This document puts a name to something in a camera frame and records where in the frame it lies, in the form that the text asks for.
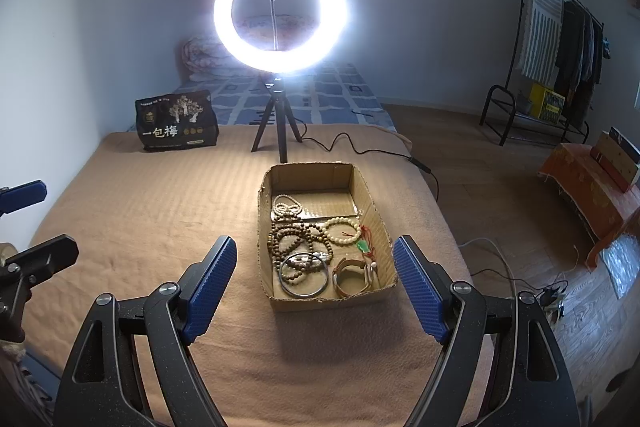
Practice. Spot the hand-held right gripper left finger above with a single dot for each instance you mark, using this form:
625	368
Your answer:
210	292

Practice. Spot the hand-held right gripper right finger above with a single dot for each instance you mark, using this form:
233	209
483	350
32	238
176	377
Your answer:
420	292

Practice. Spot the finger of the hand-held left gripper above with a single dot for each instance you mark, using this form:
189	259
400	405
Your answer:
25	194
50	252

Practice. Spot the thin metal bangle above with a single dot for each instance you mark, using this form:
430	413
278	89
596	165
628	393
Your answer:
300	295

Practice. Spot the brown cardboard box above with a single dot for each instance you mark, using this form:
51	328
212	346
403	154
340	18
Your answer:
320	304

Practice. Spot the black power adapter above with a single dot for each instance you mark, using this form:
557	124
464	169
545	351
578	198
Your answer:
550	294

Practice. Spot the black printed bag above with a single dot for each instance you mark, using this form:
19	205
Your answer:
175	127

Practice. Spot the orange cloth covered cabinet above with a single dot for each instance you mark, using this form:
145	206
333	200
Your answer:
590	187

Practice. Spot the blue patterned bedsheet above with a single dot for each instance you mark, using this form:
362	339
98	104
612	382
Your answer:
340	97

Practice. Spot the black tripod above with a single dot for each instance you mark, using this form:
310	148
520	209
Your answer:
274	89

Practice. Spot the black clothes rack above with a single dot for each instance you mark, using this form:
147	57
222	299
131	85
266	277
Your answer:
500	87

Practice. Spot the folded floral quilt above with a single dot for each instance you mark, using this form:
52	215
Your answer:
200	57

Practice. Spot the yellow box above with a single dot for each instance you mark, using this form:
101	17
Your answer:
547	103

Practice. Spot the brown gift box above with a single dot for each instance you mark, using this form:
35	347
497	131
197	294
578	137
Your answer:
612	157

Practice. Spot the dark hanging clothes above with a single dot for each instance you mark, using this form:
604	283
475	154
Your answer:
575	47

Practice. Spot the striped towel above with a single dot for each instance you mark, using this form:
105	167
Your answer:
542	17

